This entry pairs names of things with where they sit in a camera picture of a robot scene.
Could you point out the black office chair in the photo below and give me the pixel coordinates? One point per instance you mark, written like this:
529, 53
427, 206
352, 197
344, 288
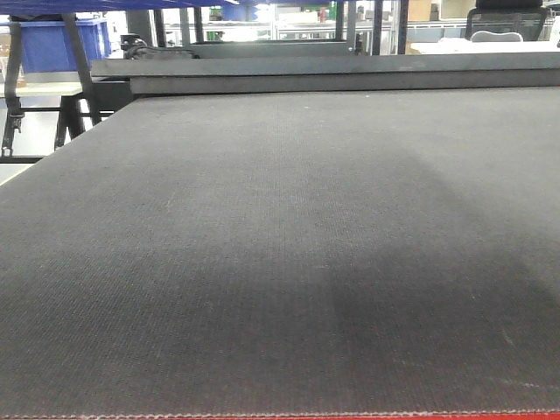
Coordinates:
524, 17

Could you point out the black conveyor end frame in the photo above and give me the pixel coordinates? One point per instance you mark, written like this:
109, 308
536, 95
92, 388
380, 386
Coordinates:
333, 74

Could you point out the black metal stand frame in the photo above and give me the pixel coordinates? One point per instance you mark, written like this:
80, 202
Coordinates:
15, 111

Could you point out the dark grey conveyor belt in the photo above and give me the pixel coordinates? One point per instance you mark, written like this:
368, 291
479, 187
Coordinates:
374, 254

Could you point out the background blue bin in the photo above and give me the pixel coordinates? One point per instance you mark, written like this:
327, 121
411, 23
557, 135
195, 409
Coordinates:
46, 46

